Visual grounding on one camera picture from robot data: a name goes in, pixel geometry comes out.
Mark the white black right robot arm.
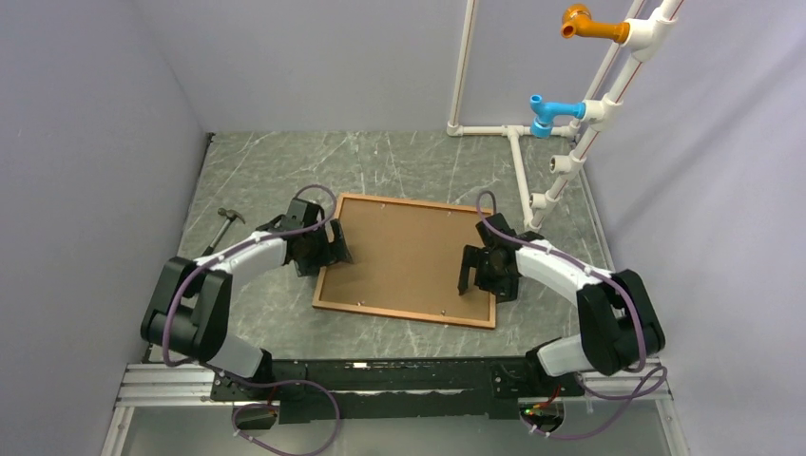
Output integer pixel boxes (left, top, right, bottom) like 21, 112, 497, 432
457, 214, 666, 394

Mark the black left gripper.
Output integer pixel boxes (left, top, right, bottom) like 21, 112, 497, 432
296, 219, 353, 277

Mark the wooden picture frame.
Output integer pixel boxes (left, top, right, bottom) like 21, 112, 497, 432
312, 193, 498, 331

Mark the white PVC pipe rack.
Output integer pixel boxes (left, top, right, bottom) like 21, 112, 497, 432
446, 0, 683, 231

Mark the orange pipe elbow fitting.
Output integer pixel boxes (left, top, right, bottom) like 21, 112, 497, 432
560, 4, 630, 44

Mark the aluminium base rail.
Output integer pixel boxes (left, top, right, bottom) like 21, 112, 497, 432
100, 359, 691, 455

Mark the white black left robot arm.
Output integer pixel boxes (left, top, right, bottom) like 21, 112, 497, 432
140, 197, 352, 399

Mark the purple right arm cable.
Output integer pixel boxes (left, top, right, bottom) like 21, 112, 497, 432
475, 191, 669, 442

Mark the black handled claw hammer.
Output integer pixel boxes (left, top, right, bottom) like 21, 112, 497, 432
201, 207, 245, 257

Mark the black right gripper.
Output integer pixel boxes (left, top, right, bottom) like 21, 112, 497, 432
457, 244, 517, 303

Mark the blue pipe elbow fitting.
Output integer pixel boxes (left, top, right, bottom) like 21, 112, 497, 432
529, 94, 586, 139

